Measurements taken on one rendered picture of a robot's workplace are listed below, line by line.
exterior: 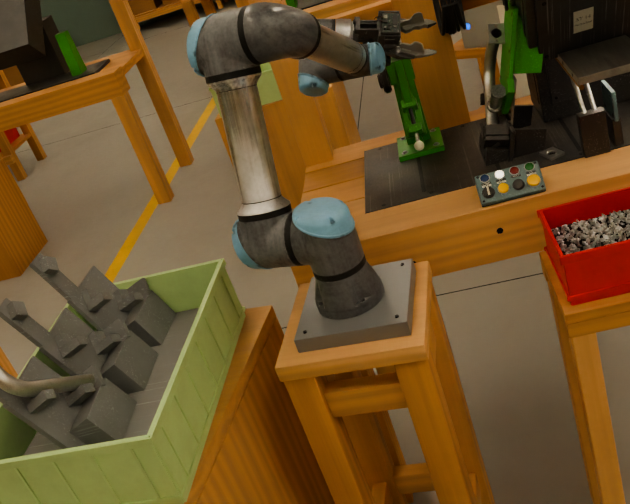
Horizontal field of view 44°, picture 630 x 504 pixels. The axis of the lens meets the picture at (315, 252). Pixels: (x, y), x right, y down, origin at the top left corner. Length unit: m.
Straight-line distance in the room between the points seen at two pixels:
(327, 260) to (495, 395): 1.25
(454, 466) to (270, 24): 1.00
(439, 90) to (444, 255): 0.64
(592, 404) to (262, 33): 1.03
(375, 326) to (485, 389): 1.19
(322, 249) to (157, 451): 0.50
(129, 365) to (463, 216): 0.84
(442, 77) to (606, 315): 0.99
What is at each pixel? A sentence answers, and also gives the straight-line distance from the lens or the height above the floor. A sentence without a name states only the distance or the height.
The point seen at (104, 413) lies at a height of 0.90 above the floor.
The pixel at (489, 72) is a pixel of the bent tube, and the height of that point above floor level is 1.09.
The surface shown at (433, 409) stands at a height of 0.68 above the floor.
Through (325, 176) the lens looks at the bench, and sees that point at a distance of 2.34.
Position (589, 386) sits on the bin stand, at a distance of 1.76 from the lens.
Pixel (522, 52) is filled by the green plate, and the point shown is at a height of 1.16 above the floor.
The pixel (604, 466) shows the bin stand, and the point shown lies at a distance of 1.93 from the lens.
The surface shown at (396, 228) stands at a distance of 1.88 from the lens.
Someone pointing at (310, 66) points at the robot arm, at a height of 1.28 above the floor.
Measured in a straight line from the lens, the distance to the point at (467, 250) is 1.91.
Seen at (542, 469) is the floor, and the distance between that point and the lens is 2.44.
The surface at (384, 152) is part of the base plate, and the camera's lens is 2.33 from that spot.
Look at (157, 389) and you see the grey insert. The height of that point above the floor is 0.85.
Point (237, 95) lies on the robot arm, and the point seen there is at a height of 1.36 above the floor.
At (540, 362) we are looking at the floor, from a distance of 2.80.
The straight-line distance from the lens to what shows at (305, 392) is 1.67.
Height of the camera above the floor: 1.77
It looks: 27 degrees down
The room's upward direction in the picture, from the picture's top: 20 degrees counter-clockwise
